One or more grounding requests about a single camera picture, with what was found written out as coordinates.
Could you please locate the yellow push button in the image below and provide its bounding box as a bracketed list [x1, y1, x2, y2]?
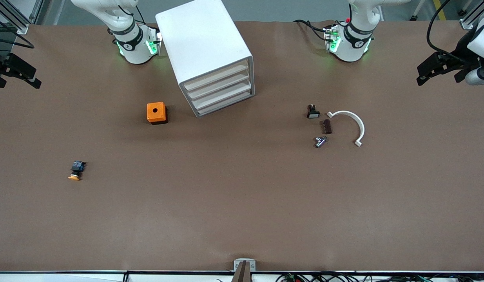
[68, 161, 86, 181]

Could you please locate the white curved plastic clamp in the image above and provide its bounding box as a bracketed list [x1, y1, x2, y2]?
[327, 111, 365, 147]

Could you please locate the orange box with hole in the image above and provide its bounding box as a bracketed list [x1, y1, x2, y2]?
[147, 102, 168, 125]

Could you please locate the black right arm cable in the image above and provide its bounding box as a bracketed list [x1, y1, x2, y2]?
[0, 16, 34, 49]

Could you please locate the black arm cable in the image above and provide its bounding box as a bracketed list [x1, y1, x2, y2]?
[0, 16, 34, 49]
[426, 0, 468, 65]

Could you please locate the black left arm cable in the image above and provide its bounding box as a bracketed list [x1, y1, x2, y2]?
[426, 0, 468, 65]

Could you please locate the aluminium frame profile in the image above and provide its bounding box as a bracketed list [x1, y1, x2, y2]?
[0, 3, 29, 35]
[29, 0, 45, 25]
[459, 0, 484, 31]

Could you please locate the black base cable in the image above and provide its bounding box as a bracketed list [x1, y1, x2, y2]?
[293, 19, 330, 43]
[117, 3, 146, 26]

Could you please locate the white table edge rail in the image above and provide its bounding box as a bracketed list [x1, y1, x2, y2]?
[0, 270, 484, 282]

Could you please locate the black cable bundle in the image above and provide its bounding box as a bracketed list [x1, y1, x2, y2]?
[275, 271, 484, 282]

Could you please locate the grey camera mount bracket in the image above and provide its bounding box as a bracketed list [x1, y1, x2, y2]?
[232, 258, 256, 282]

